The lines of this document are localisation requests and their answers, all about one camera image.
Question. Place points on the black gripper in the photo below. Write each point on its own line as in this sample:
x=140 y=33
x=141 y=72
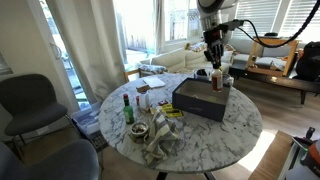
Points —
x=213 y=38

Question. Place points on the sauce bottle red cap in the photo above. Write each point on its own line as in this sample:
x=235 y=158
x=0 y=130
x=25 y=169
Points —
x=217 y=81

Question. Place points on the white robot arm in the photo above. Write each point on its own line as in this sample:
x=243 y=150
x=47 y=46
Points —
x=216 y=11

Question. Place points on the blue cardboard shoe box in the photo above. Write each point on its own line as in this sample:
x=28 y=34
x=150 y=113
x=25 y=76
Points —
x=200 y=108

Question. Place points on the small brown box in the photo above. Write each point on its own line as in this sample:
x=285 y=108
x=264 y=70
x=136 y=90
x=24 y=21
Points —
x=143 y=88

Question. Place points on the white bottle brown cap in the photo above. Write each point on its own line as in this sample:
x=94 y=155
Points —
x=144 y=101

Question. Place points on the small red-capped bottle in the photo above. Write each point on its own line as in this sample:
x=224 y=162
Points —
x=137 y=100

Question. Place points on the green glass bottle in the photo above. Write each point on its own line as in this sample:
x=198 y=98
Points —
x=128 y=113

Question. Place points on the white cushion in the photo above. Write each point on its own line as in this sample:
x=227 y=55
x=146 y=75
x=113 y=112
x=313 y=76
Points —
x=228 y=56

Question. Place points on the cream sofa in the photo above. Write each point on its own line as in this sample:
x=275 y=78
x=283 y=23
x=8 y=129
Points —
x=196 y=60

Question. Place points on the black headphones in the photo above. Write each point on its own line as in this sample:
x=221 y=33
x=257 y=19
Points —
x=201 y=72

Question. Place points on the light grey sofa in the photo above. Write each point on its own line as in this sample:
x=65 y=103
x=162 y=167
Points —
x=240 y=46

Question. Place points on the clear plastic container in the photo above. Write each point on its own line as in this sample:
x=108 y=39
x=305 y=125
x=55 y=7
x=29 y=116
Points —
x=197 y=76

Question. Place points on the cream pillow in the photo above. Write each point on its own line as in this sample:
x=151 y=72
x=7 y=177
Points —
x=170 y=60

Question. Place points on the wide grey window blinds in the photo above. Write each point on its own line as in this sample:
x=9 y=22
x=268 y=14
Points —
x=258 y=16
x=301 y=13

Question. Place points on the narrow cream curtain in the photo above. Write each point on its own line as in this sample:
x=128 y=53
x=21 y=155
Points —
x=160 y=23

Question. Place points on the grey patterned blanket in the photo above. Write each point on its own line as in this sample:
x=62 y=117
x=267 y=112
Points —
x=151 y=69

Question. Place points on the dark low bench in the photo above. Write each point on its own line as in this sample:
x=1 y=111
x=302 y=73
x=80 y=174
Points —
x=276 y=80

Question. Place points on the white notebook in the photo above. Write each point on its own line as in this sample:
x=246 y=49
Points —
x=154 y=82

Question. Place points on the dark red packet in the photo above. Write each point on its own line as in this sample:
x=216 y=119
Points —
x=163 y=102

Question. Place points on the yellow packet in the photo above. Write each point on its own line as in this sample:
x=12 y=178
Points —
x=167 y=107
x=174 y=113

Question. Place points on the black backpack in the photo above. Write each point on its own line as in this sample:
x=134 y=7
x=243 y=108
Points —
x=308 y=61

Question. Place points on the striped grey white cloth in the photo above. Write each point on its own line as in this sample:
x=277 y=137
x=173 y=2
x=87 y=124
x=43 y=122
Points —
x=160 y=136

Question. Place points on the ceramic bowl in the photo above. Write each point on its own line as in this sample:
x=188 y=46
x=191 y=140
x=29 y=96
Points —
x=139 y=128

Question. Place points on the dark grid crate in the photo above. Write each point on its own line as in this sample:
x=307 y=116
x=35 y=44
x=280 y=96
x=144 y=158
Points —
x=99 y=141

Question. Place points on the clear plastic storage bin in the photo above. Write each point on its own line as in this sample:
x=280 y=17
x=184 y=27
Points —
x=85 y=118

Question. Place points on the dark grey chair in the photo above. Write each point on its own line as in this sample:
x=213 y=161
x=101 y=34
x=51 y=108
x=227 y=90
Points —
x=30 y=103

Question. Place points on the blue grey chair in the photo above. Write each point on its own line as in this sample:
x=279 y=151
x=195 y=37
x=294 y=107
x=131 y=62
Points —
x=50 y=161

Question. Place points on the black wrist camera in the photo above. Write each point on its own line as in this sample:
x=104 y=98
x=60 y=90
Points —
x=231 y=25

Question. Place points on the wooden frame stand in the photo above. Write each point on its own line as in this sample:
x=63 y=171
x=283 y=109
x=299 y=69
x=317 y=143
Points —
x=271 y=71

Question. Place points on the wooden chair frame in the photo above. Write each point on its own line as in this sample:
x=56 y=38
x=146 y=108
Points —
x=131 y=73

